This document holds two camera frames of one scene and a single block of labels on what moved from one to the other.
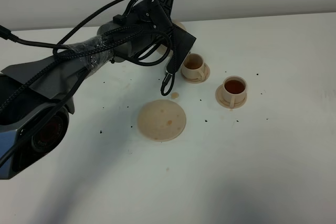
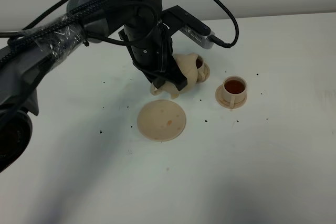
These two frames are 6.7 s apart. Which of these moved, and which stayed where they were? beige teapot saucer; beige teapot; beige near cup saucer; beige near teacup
Moved: beige teapot
Stayed: beige near cup saucer; beige teapot saucer; beige near teacup
